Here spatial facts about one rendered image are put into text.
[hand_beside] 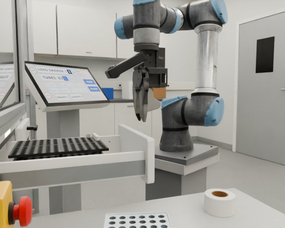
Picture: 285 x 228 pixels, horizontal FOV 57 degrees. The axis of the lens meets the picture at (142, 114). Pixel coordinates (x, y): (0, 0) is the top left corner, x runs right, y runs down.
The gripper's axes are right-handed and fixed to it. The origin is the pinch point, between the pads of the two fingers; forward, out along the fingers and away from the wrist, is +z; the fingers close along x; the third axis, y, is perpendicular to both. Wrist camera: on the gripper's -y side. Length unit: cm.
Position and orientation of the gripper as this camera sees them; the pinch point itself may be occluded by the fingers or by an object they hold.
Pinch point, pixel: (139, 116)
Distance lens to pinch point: 75.7
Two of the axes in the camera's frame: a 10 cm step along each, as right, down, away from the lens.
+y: 9.4, -0.3, 3.5
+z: 0.0, 10.0, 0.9
